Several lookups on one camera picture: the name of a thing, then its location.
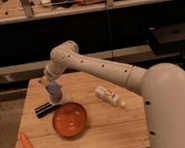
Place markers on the black white striped block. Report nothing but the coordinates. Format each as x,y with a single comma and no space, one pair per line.
45,109

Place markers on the white plastic bottle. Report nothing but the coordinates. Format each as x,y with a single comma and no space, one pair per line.
109,96

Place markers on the orange carrot toy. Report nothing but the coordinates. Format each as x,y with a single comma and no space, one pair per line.
25,141

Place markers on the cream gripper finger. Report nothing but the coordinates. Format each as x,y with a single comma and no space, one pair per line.
44,81

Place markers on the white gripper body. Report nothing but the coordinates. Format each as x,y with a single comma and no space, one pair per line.
52,71

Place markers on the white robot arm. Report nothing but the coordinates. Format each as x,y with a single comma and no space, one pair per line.
162,87

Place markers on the orange bowl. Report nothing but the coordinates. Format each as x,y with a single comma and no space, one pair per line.
70,119

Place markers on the white ceramic cup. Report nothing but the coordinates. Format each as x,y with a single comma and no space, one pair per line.
56,97

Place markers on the black box on shelf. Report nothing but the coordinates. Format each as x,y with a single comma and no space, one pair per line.
167,39

